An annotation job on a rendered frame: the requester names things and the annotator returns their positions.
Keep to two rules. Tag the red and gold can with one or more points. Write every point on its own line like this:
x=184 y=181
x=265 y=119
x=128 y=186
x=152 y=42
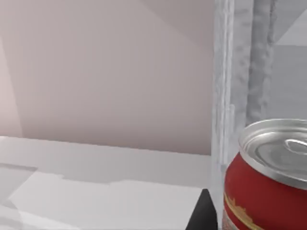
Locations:
x=263 y=187

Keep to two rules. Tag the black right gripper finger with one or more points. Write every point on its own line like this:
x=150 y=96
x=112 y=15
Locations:
x=203 y=213

